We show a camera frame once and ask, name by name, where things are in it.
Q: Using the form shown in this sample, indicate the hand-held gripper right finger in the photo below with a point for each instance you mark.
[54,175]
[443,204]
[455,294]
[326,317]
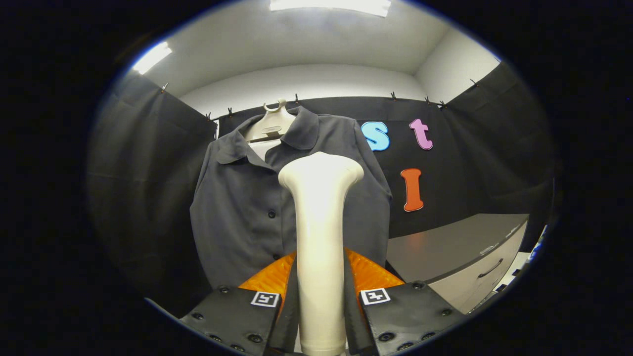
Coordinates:
[352,321]

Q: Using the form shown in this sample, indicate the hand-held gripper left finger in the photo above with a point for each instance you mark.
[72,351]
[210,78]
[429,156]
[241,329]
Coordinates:
[289,321]

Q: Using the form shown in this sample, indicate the cream garment steamer head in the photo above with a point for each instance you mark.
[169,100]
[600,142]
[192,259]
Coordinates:
[320,247]

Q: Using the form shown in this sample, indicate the dark grey button shirt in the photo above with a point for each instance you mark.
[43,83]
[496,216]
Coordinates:
[237,222]

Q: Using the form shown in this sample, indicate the cream clothes hanger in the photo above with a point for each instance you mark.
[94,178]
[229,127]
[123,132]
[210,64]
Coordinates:
[272,123]

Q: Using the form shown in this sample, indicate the grey drawer cabinet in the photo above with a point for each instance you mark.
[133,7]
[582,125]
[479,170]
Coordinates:
[445,242]

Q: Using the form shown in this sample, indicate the black backdrop cloth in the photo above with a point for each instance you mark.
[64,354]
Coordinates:
[143,173]

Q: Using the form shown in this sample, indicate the narrow ceiling light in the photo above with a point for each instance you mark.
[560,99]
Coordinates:
[151,58]

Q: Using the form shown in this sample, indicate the large ceiling light panel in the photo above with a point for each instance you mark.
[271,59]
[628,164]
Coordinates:
[331,6]

